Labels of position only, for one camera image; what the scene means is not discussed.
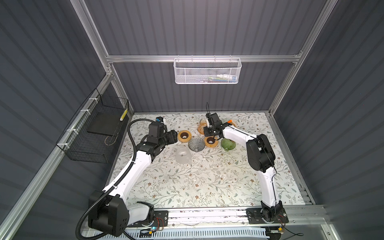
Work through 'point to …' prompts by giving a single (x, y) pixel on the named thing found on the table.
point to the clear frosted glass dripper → (183, 154)
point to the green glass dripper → (227, 144)
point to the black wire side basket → (90, 135)
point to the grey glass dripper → (196, 144)
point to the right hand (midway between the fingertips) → (207, 131)
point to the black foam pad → (106, 123)
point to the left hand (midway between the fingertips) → (172, 133)
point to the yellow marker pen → (123, 115)
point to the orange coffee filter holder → (229, 121)
